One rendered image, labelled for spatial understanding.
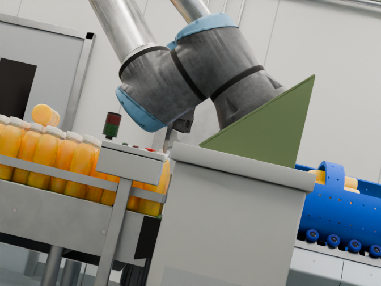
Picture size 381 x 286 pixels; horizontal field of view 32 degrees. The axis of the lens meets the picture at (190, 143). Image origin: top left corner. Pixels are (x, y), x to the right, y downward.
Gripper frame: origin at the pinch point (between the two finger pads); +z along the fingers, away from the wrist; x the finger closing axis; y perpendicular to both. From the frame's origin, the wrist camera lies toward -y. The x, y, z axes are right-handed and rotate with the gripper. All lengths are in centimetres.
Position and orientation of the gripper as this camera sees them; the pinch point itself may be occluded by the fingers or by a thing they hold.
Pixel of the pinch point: (164, 151)
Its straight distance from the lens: 234.2
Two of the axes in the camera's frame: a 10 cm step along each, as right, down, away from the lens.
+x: 0.0, 0.9, 10.0
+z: -2.4, 9.7, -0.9
